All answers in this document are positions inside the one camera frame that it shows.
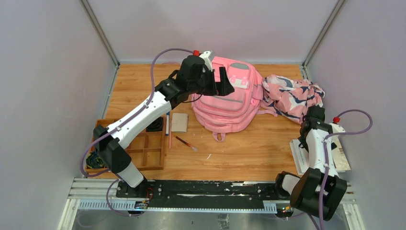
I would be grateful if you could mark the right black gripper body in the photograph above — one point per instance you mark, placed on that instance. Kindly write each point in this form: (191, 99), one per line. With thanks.
(303, 141)

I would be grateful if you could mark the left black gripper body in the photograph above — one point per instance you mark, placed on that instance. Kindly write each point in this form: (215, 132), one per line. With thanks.
(212, 83)

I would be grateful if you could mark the pink student backpack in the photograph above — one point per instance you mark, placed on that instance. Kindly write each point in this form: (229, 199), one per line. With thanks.
(234, 112)

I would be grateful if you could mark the white coffee cover book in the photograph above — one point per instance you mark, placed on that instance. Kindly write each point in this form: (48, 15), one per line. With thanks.
(302, 159)

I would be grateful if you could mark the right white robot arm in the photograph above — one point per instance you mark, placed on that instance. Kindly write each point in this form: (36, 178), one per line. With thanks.
(319, 190)

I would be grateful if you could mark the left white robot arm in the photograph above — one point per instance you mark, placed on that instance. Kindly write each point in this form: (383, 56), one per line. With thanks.
(111, 141)

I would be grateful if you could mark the pink patterned cloth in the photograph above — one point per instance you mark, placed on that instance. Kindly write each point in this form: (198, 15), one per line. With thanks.
(289, 98)

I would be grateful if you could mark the blue capped white marker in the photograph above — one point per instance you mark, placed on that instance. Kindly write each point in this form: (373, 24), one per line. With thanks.
(167, 124)

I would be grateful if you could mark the red pen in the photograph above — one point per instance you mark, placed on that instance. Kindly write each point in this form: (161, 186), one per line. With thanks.
(186, 143)

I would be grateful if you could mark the wooden compartment tray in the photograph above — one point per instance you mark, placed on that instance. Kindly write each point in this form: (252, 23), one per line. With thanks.
(147, 150)

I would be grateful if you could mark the blue yellow rolled sock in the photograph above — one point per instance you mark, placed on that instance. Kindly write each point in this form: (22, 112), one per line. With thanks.
(93, 161)

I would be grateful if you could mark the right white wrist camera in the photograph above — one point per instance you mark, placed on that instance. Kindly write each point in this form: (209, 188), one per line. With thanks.
(336, 127)

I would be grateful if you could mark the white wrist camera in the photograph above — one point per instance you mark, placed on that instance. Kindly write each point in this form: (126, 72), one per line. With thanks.
(207, 56)
(336, 127)

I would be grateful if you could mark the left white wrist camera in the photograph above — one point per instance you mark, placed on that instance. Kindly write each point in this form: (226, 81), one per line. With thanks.
(207, 56)

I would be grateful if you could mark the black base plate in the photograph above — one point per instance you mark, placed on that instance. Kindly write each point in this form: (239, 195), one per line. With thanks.
(204, 195)

